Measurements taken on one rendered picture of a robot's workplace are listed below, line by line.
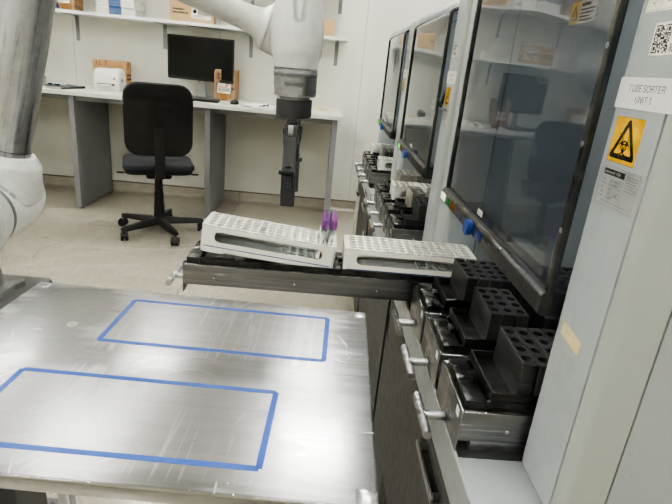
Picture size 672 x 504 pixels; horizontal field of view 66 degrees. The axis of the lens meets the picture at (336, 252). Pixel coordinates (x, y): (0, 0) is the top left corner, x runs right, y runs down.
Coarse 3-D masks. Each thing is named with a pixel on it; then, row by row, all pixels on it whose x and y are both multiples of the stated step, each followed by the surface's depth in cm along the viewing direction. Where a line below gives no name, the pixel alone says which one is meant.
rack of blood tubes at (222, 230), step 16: (208, 224) 111; (224, 224) 113; (240, 224) 116; (256, 224) 119; (272, 224) 121; (208, 240) 112; (224, 240) 120; (240, 240) 122; (256, 240) 123; (272, 240) 113; (288, 240) 113; (304, 240) 115; (336, 240) 118; (240, 256) 114; (256, 256) 114; (272, 256) 114; (288, 256) 114; (304, 256) 115
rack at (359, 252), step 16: (352, 240) 119; (368, 240) 121; (384, 240) 123; (400, 240) 123; (352, 256) 114; (368, 256) 124; (384, 256) 114; (400, 256) 114; (416, 256) 114; (432, 256) 114; (448, 256) 115; (464, 256) 116; (400, 272) 115; (416, 272) 116; (432, 272) 116; (448, 272) 116
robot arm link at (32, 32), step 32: (0, 0) 107; (32, 0) 107; (0, 32) 108; (32, 32) 109; (0, 64) 110; (32, 64) 112; (0, 96) 112; (32, 96) 115; (0, 128) 114; (32, 128) 118; (0, 160) 115; (32, 160) 121; (0, 192) 114; (32, 192) 122
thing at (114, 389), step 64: (0, 320) 80; (64, 320) 82; (128, 320) 84; (192, 320) 86; (256, 320) 88; (320, 320) 90; (0, 384) 65; (64, 384) 67; (128, 384) 68; (192, 384) 69; (256, 384) 70; (320, 384) 72; (0, 448) 55; (64, 448) 56; (128, 448) 57; (192, 448) 58; (256, 448) 59; (320, 448) 60
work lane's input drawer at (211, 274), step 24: (192, 264) 112; (216, 264) 114; (240, 264) 114; (264, 264) 114; (288, 264) 114; (336, 264) 117; (264, 288) 114; (288, 288) 115; (312, 288) 115; (336, 288) 115; (360, 288) 115; (384, 288) 115; (408, 288) 115
